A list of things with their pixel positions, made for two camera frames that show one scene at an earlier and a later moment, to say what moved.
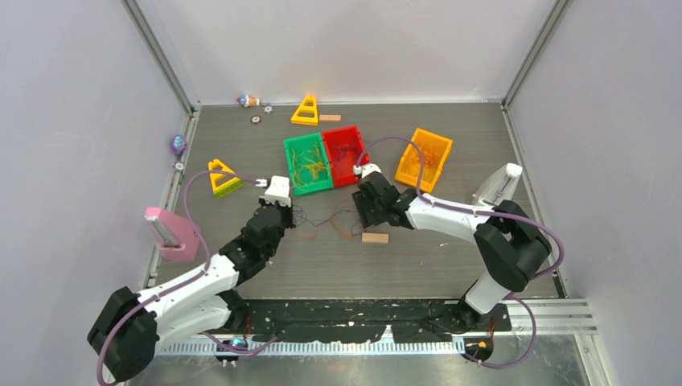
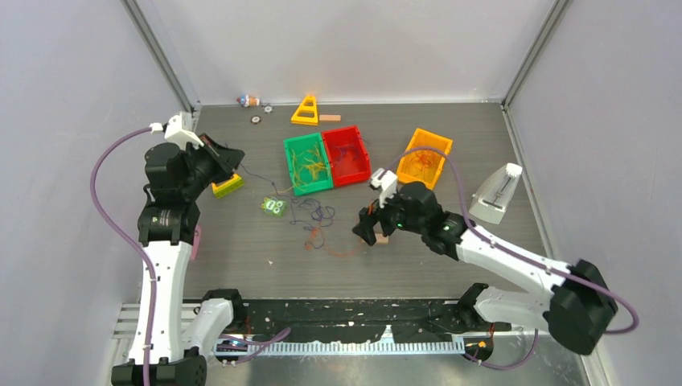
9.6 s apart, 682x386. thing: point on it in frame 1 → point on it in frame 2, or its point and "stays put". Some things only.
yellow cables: x=310 y=159 stays put
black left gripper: x=288 y=211 → x=226 y=160
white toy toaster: x=499 y=186 stays put
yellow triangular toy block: x=228 y=186 stays put
